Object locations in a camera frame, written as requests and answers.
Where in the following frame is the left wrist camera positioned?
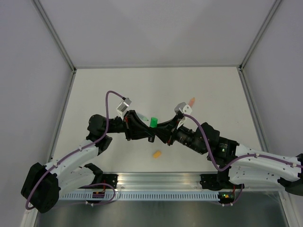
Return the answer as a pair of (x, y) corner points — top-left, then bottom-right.
(116, 98), (132, 119)

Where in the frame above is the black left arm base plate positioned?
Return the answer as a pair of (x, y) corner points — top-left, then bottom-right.
(101, 174), (118, 189)

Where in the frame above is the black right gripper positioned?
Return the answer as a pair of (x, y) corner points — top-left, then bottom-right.
(150, 115), (205, 155)

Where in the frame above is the black green-tipped marker pen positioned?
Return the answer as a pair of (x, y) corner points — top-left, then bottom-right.
(148, 126), (155, 143)

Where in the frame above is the green pen cap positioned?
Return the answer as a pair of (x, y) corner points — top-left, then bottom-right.
(150, 117), (158, 128)

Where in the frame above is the orange pen cap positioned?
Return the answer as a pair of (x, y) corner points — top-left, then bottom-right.
(152, 150), (162, 158)

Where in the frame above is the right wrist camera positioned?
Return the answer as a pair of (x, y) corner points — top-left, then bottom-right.
(174, 102), (192, 129)

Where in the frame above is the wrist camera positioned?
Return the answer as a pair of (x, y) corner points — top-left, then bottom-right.
(116, 98), (132, 119)
(174, 102), (192, 129)

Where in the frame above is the pale green highlighter pen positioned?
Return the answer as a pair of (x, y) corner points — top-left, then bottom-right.
(137, 113), (149, 122)

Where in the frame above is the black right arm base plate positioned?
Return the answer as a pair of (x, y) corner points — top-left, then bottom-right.
(200, 174), (241, 191)

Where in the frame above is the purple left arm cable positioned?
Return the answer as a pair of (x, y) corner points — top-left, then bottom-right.
(25, 90), (128, 211)

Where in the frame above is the right aluminium frame post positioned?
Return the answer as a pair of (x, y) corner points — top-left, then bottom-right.
(238, 0), (283, 72)

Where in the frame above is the aluminium frame post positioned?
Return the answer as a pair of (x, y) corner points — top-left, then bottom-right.
(238, 0), (283, 72)
(32, 0), (77, 73)

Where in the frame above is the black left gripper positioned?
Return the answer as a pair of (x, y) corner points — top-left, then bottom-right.
(105, 110), (154, 140)

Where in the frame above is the aluminium mounting rail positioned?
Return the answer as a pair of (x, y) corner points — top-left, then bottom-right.
(101, 172), (291, 191)

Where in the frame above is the white slotted cable duct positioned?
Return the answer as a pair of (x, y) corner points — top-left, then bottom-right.
(60, 190), (219, 201)

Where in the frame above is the left aluminium frame post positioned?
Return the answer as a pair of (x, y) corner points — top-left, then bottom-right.
(32, 0), (77, 73)

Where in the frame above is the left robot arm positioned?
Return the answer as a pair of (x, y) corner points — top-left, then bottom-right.
(21, 110), (158, 213)

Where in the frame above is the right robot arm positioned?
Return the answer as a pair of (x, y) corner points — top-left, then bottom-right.
(150, 114), (303, 196)

